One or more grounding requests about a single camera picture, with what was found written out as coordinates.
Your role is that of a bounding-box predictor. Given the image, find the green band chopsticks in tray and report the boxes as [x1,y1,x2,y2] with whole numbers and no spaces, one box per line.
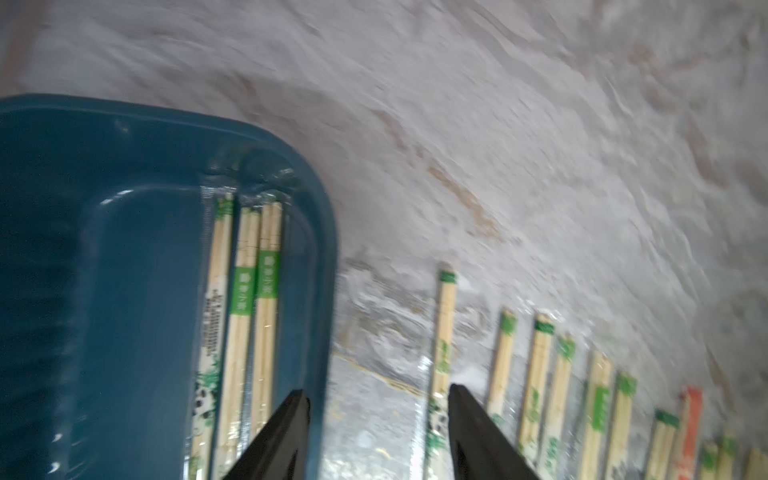
[213,207,261,479]

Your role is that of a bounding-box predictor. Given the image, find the red striped chopsticks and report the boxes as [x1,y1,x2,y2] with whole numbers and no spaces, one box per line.
[667,386,703,480]

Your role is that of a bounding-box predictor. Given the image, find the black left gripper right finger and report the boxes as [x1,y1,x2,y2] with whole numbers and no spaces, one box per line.
[448,384,539,480]

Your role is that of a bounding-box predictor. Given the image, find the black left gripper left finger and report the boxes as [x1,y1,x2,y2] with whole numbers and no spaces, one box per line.
[224,389,311,480]

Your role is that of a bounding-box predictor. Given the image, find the teal plastic storage tray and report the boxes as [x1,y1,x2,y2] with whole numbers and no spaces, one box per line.
[1,94,338,479]

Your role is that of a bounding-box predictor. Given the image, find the panda chopsticks in tray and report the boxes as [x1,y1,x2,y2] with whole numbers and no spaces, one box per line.
[186,193,234,479]

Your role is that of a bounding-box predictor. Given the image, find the green tip chopsticks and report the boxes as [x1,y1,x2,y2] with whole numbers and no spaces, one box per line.
[424,269,457,479]

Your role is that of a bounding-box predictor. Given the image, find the panda printed chopsticks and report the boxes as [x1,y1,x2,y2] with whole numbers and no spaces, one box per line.
[537,335,576,480]

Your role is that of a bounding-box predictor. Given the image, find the green band chopsticks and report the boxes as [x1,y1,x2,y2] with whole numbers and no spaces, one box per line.
[249,201,282,440]
[486,308,517,425]
[213,207,261,479]

